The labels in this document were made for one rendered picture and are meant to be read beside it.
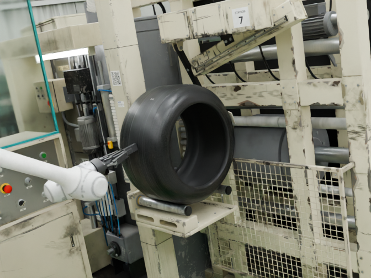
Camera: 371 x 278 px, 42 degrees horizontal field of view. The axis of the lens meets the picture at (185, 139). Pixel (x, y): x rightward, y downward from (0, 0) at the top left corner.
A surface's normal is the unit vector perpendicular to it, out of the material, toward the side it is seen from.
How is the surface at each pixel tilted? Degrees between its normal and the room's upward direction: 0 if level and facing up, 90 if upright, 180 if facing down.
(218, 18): 90
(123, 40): 90
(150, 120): 53
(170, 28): 90
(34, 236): 90
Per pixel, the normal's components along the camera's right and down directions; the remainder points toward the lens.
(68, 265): 0.69, 0.04
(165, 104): 0.09, -0.46
